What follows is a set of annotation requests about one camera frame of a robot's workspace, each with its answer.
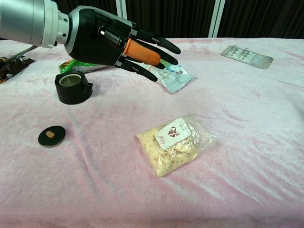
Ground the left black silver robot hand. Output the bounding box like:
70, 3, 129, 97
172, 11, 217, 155
64, 6, 181, 83

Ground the black round lid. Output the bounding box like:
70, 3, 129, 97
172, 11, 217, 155
38, 125, 67, 148

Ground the black pot with handle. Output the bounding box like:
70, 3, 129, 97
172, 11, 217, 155
54, 70, 94, 105

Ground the green snack bag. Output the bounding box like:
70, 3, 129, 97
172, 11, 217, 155
58, 59, 114, 75

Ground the black pleated curtain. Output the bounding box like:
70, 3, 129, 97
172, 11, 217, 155
54, 0, 304, 40

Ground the brown snack bag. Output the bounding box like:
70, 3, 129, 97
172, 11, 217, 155
0, 55, 36, 84

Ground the white printed snack bag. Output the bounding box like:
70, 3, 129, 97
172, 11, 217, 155
137, 62, 197, 95

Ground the clear bag of beige snacks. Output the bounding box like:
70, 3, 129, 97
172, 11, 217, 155
136, 114, 217, 178

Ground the silver pill blister pack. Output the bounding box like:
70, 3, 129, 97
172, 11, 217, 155
220, 44, 274, 70

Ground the pink plush table cloth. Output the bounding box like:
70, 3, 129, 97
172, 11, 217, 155
0, 37, 304, 228

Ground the white frame post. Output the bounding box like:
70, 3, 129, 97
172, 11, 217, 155
115, 0, 127, 24
208, 0, 226, 38

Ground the thin arm cable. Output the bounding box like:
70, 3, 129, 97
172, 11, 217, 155
9, 45, 39, 59

